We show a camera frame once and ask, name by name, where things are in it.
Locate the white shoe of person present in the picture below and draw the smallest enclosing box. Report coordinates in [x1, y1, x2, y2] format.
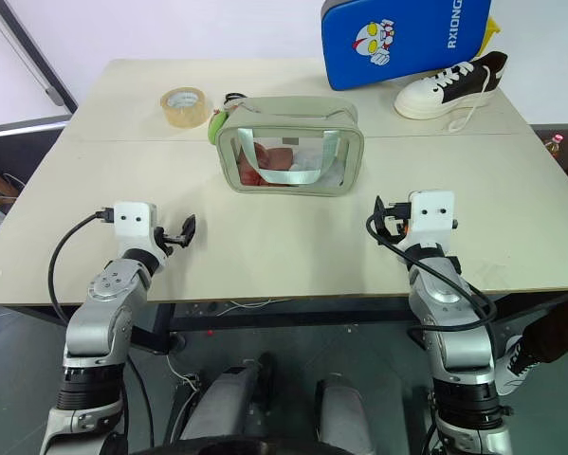
[493, 333, 540, 397]

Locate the yellow object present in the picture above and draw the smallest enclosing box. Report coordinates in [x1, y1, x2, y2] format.
[484, 15, 504, 49]

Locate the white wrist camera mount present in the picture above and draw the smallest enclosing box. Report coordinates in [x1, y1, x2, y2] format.
[113, 201, 158, 252]
[407, 190, 456, 248]

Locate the thin white wire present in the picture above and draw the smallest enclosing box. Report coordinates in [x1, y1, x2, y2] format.
[215, 297, 295, 312]

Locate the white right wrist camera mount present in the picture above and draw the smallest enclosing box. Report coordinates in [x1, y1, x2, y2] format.
[407, 190, 456, 248]

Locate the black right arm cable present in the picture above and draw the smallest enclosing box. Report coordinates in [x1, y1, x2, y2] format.
[365, 194, 499, 334]

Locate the clear beige-trimmed toiletry bag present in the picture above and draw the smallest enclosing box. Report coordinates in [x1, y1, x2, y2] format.
[216, 96, 365, 198]

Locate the black table frame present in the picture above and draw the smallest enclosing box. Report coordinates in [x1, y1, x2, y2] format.
[0, 287, 568, 355]

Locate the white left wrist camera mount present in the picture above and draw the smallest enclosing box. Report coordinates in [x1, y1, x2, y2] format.
[113, 201, 158, 252]

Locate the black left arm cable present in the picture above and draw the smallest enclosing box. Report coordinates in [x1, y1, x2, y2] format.
[48, 206, 118, 329]

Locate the brown packing tape roll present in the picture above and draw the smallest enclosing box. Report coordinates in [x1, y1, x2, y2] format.
[159, 86, 211, 130]

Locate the grey robot thigh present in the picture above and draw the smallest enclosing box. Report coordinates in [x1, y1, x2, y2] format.
[313, 373, 377, 449]
[179, 351, 271, 445]

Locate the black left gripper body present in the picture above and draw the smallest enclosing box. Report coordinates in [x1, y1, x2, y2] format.
[152, 227, 176, 260]

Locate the white black sneaker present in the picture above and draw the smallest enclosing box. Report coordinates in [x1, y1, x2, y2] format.
[394, 50, 509, 134]

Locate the grey metal wall rail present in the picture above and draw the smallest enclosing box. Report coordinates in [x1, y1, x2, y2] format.
[0, 0, 80, 116]

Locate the dark trouser leg of person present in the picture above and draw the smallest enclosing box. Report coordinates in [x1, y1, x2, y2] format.
[520, 301, 568, 366]

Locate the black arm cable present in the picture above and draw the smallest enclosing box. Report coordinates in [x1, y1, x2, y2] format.
[48, 206, 118, 329]
[365, 194, 499, 334]

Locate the blue cartoon print pad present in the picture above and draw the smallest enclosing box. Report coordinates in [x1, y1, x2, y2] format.
[321, 0, 494, 92]

